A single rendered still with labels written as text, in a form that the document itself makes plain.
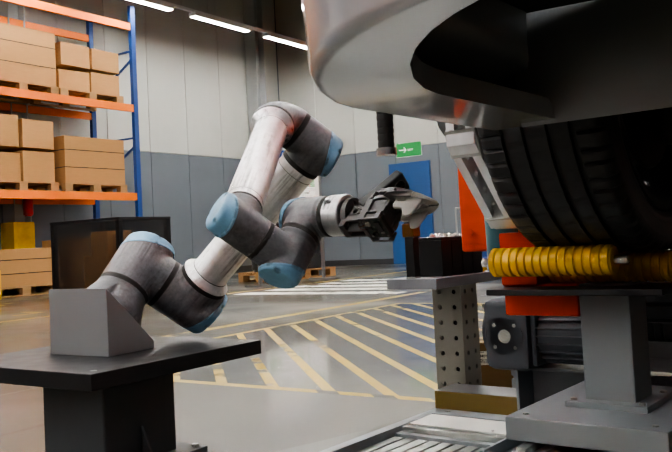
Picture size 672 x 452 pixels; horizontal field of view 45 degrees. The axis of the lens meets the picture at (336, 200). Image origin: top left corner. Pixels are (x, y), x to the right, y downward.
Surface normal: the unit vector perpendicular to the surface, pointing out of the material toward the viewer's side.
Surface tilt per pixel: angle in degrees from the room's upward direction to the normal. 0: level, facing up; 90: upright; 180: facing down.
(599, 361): 90
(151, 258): 70
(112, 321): 90
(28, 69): 90
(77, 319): 90
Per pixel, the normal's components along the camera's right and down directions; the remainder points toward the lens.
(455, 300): -0.62, 0.00
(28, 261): 0.81, -0.07
